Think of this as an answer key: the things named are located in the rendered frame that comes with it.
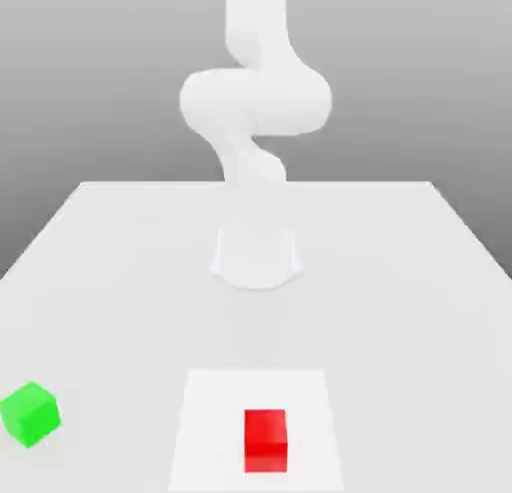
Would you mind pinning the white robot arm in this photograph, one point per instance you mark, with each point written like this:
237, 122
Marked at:
256, 101

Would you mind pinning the small red cube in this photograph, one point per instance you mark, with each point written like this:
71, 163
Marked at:
265, 441

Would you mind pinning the small green cube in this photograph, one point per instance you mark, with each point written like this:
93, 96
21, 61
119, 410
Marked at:
30, 415

